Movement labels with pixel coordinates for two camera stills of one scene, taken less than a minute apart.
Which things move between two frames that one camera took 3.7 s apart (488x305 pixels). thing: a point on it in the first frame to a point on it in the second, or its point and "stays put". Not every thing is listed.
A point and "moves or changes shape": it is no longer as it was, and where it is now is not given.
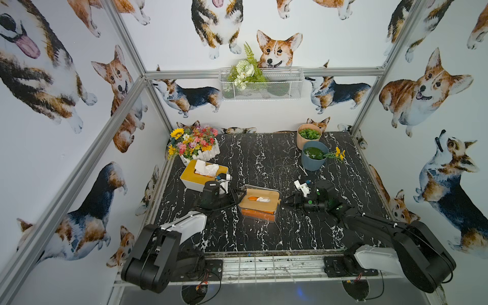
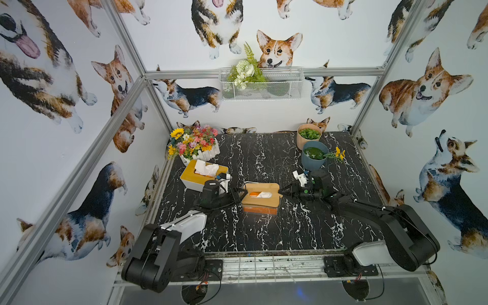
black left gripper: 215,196 stays put
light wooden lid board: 258,199 moves or changes shape
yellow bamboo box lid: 190,175 stays put
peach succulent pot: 307,132 stays put
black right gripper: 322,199 to 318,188
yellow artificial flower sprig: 336,154 stays put
